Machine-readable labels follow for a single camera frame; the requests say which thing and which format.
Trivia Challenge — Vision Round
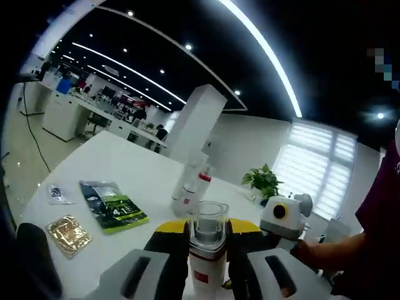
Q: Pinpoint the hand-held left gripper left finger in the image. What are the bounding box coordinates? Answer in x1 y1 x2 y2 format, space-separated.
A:
86 219 192 300

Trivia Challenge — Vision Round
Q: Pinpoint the red-banded white skincare bottle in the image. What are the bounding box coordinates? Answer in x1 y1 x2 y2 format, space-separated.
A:
195 164 217 216

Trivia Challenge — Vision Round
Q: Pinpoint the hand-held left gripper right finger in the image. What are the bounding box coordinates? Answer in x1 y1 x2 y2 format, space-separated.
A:
226 219 334 300

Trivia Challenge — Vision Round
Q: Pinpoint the green potted plant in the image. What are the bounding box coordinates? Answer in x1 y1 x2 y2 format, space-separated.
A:
242 163 284 201

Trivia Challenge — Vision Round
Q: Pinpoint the black floor cable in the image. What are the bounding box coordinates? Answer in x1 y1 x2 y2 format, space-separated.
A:
21 81 53 174

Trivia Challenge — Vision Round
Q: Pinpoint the black cylinder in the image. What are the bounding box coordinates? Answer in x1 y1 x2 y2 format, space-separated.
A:
15 222 64 300

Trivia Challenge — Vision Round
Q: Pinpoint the white window blind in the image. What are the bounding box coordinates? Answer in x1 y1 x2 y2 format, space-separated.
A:
274 121 358 217

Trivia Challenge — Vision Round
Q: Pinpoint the gold foil skincare sachet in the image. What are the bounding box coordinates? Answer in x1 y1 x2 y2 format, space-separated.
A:
46 214 93 260

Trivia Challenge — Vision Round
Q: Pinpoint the row of white office desks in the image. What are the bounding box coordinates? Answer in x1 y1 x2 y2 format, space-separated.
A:
39 79 168 154

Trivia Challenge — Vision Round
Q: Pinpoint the grey office chair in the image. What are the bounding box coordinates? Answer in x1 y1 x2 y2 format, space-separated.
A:
89 112 108 136

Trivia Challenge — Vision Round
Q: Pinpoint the green black skincare sachet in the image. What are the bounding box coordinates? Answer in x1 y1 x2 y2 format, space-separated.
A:
79 180 150 236

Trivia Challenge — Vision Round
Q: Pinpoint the small clear skincare sachet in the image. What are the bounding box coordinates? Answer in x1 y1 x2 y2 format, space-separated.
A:
46 182 77 206

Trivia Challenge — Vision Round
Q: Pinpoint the person's right hand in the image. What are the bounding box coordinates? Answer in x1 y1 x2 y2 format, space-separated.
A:
292 239 326 276

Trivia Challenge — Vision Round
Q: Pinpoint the long ceiling light strip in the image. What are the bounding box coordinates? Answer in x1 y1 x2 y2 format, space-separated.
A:
218 0 303 119

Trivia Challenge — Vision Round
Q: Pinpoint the white skincare tube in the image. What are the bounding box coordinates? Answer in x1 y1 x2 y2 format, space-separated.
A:
170 154 204 216

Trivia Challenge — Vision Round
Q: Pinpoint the blue storage box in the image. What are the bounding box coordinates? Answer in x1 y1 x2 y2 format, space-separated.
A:
57 77 73 94

